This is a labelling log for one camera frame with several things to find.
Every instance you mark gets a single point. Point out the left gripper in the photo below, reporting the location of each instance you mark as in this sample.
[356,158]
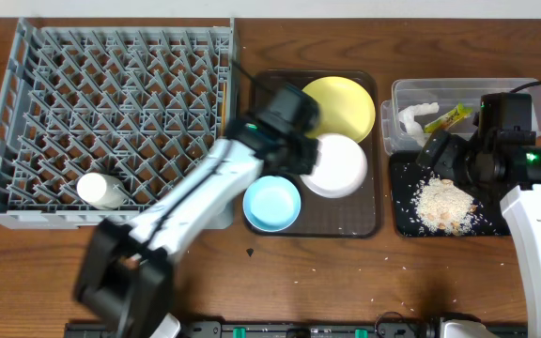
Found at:
[296,157]

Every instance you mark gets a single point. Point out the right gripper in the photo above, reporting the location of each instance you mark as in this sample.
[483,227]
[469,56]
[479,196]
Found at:
[452,148]

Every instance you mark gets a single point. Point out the yellow plate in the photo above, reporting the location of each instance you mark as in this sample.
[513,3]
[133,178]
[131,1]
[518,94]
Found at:
[345,107]

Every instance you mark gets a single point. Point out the green orange snack wrapper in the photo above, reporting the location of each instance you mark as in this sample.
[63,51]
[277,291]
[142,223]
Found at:
[449,119]

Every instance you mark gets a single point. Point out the clear plastic bin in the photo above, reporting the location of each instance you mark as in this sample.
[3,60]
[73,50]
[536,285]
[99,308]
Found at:
[447,93]

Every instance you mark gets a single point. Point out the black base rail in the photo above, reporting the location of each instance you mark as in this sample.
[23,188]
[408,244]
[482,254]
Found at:
[388,326]

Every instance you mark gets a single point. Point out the dark brown serving tray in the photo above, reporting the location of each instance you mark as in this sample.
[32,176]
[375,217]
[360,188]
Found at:
[358,215]

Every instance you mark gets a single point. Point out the grey dishwasher rack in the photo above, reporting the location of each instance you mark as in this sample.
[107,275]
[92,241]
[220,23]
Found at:
[141,104]

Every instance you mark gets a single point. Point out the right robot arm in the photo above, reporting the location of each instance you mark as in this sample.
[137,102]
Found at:
[500,165]

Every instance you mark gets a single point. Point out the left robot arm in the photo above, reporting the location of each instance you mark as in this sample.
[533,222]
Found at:
[127,275]

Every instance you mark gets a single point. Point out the black tray bin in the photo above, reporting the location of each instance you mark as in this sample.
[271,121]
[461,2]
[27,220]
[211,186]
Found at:
[408,179]

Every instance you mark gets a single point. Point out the white small plate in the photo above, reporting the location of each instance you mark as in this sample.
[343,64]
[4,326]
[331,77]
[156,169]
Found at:
[340,169]

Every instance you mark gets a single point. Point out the light blue bowl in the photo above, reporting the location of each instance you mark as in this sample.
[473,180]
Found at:
[271,204]

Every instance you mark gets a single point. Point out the rice food scraps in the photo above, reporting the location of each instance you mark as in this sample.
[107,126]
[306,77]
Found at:
[439,206]

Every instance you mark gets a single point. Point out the white cup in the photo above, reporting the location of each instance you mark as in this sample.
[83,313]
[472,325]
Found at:
[100,191]

